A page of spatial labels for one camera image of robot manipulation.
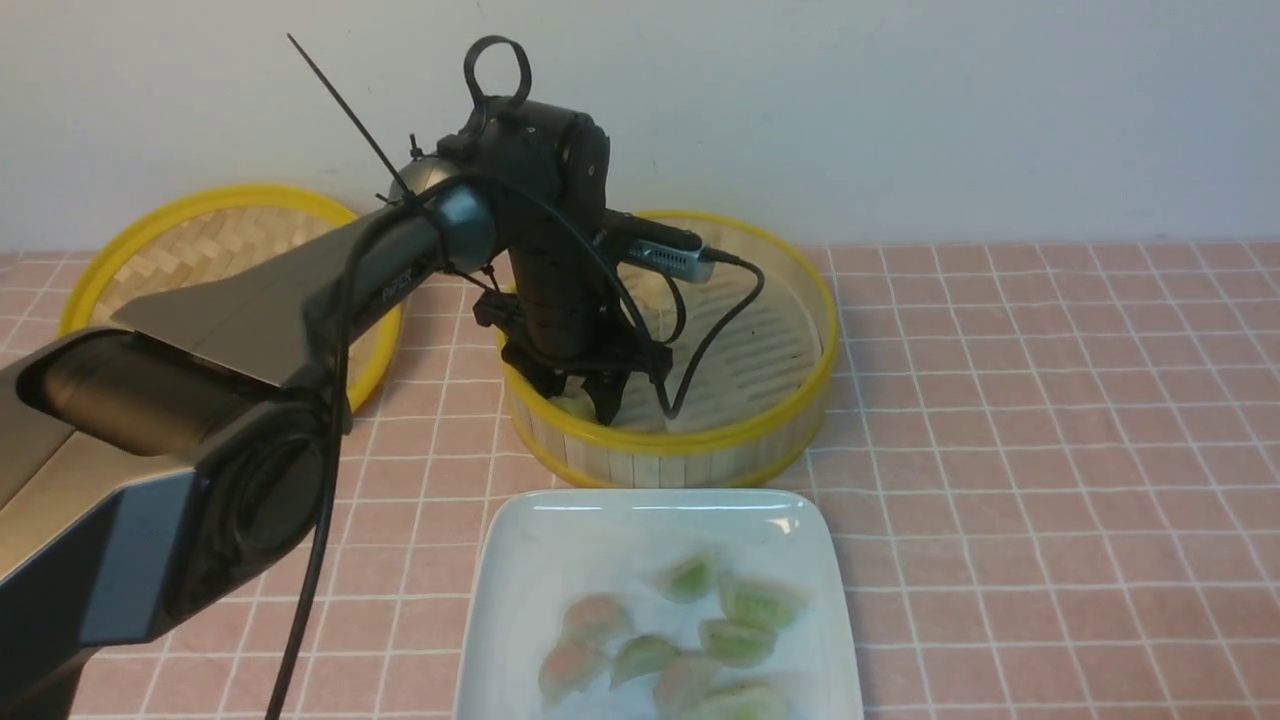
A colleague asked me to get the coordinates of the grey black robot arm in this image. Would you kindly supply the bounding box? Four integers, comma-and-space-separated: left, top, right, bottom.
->
1, 97, 698, 719

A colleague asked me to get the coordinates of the white square plate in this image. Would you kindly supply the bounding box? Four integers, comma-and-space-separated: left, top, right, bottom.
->
454, 489, 867, 719

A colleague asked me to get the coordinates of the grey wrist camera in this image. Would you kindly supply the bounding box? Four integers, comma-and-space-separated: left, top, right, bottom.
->
596, 209, 716, 284

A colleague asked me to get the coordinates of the green dumpling on plate bottom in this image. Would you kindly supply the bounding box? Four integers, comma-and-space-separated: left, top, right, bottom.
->
682, 682, 790, 719

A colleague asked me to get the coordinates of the pink dumpling on plate bottom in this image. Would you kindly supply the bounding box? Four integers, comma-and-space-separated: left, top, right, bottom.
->
652, 653, 721, 717

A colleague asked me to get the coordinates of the yellow rimmed bamboo steamer lid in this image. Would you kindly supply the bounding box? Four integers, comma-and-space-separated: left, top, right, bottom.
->
59, 184, 355, 388

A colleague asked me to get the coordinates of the black cable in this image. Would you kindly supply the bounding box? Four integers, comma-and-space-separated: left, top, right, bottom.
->
264, 36, 767, 720

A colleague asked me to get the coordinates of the black zip tie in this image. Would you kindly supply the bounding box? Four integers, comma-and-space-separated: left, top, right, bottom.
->
285, 33, 413, 202

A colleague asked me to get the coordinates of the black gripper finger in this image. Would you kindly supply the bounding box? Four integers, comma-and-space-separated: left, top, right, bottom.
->
516, 364, 567, 398

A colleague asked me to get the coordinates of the yellow rimmed bamboo steamer basket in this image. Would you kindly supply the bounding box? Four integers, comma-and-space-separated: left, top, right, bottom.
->
502, 210, 840, 489

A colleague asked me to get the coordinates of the white steamer liner cloth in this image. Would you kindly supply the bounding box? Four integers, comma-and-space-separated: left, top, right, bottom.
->
611, 238, 826, 434

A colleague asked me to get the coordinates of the pink dumpling on plate upper-left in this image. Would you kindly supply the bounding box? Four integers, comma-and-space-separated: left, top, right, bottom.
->
559, 593, 634, 648

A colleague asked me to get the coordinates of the green dumpling on plate top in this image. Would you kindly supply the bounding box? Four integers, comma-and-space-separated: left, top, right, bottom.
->
652, 547, 721, 605

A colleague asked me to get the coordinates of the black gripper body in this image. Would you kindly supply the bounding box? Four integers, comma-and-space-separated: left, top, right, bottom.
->
474, 222, 673, 380

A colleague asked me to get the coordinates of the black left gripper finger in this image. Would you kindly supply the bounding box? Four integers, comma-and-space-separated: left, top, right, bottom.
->
584, 372, 631, 427

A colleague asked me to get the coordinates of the pink dumpling on plate lower-left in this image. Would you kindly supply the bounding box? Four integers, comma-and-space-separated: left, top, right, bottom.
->
538, 641, 609, 710

